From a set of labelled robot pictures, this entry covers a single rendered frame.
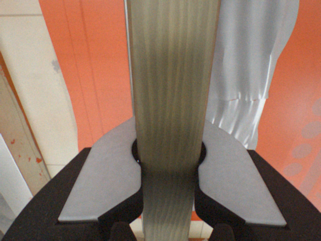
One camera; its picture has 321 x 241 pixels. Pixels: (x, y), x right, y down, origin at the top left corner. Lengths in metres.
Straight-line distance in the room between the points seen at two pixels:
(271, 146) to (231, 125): 0.06
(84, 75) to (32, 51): 0.05
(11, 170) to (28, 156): 0.02
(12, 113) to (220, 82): 0.21
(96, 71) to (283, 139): 0.22
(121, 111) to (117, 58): 0.05
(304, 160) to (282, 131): 0.06
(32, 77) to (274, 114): 0.25
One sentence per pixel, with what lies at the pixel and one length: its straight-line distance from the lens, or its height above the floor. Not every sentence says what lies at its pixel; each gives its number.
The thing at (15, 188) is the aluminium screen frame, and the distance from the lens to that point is 0.26.
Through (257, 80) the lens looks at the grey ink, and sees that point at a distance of 0.19.
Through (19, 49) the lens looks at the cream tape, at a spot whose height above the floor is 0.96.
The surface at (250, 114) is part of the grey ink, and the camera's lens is 0.19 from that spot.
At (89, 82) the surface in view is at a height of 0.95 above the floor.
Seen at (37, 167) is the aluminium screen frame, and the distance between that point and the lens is 0.26.
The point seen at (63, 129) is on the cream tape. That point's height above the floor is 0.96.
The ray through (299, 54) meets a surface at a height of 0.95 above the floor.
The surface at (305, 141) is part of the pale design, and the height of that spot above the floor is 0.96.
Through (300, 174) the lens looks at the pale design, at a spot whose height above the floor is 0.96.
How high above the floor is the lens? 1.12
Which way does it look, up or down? 62 degrees down
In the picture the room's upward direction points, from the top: 178 degrees counter-clockwise
